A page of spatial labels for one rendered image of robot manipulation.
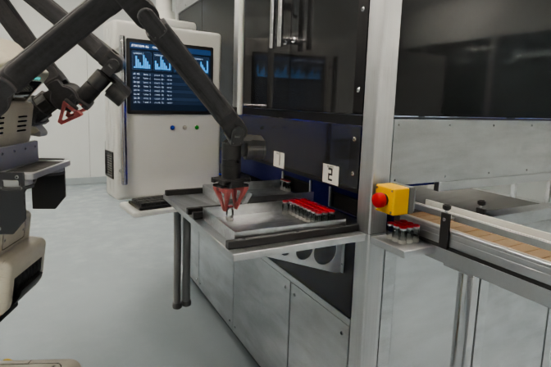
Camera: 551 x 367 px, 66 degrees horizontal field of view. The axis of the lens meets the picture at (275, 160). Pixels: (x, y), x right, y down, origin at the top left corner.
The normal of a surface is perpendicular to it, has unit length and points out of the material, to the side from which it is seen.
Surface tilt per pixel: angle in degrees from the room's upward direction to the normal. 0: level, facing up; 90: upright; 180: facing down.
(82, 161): 90
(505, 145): 90
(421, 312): 90
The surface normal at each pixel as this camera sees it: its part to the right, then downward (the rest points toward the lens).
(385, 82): 0.47, 0.14
